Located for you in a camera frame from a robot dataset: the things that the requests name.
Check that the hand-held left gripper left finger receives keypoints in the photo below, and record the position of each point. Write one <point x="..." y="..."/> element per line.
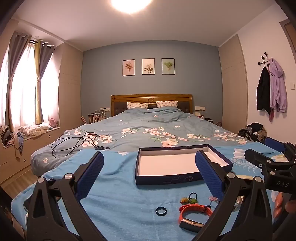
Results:
<point x="92" y="176"/>

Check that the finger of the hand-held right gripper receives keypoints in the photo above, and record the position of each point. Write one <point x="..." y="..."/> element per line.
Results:
<point x="275" y="143"/>
<point x="254" y="157"/>

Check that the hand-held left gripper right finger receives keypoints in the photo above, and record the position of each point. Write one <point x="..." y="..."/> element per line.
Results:
<point x="209" y="176"/>

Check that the olive mottled bangle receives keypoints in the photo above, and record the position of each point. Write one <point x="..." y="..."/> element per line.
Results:
<point x="240" y="202"/>

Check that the dark blue shallow box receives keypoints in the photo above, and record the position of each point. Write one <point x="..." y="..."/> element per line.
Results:
<point x="161" y="164"/>

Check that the orange smartwatch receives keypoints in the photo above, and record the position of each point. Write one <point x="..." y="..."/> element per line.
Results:
<point x="192" y="224"/>

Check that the person's right hand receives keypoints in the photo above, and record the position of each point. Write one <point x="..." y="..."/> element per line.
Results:
<point x="279" y="204"/>

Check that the pile of dark clothes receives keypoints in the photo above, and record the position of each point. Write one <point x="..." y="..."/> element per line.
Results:
<point x="252" y="132"/>

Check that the blue floral blanket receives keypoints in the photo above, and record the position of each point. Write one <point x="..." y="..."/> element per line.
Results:
<point x="127" y="208"/>

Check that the black jacket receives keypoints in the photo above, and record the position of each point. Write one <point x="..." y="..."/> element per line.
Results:
<point x="263" y="92"/>

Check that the purple jacket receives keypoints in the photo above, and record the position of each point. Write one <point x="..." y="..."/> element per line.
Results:
<point x="278" y="88"/>

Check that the bedside table with small items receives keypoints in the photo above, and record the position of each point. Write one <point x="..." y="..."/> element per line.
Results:
<point x="208" y="119"/>

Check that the bedside clutter of bottles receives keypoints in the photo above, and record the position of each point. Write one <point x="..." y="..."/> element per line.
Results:
<point x="97" y="117"/>

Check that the beige window seat cabinet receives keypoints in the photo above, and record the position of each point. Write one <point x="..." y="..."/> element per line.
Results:
<point x="41" y="143"/>

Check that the beige wardrobe beside coat rack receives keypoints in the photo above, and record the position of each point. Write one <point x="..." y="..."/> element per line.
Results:
<point x="233" y="92"/>

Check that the small pink fan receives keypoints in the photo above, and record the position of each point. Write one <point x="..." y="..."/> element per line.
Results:
<point x="52" y="122"/>

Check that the smartphone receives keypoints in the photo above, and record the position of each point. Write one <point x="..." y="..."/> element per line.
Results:
<point x="26" y="207"/>

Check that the pile of pale bedding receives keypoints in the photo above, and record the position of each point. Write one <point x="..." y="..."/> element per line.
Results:
<point x="32" y="131"/>

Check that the bed with floral duvet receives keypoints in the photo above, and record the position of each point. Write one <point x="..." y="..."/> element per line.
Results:
<point x="150" y="122"/>

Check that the blue cloth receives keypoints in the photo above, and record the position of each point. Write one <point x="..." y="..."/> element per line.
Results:
<point x="19" y="141"/>

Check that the patterned pillow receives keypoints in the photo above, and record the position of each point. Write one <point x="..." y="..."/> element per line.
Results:
<point x="137" y="105"/>
<point x="166" y="104"/>

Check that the beige wardrobe beside window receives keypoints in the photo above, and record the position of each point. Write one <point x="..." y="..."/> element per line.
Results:
<point x="69" y="92"/>

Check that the wooden headboard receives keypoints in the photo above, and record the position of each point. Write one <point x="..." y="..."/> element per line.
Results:
<point x="138" y="98"/>

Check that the dark patterned cloth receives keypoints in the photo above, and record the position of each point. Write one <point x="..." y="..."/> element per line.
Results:
<point x="5" y="136"/>

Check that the door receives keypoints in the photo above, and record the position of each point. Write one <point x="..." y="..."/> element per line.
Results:
<point x="291" y="46"/>

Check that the white sheer curtain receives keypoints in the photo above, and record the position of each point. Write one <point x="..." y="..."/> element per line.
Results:
<point x="25" y="92"/>

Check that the grey and gold curtain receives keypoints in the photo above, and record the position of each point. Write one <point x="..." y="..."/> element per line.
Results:
<point x="16" y="58"/>
<point x="41" y="69"/>

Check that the white flower framed picture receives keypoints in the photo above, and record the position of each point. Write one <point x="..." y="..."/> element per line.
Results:
<point x="148" y="66"/>

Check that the ceiling light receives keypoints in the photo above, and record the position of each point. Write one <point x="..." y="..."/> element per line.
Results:
<point x="131" y="5"/>

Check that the white light switch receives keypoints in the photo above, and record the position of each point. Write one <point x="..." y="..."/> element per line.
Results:
<point x="292" y="85"/>

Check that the wall socket above bottles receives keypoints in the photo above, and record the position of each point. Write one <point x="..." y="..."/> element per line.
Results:
<point x="104" y="109"/>

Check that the wall socket beside lamp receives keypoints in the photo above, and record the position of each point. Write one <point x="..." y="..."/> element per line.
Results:
<point x="199" y="108"/>

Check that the black wall coat rack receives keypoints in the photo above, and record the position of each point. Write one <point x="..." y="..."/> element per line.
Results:
<point x="263" y="60"/>

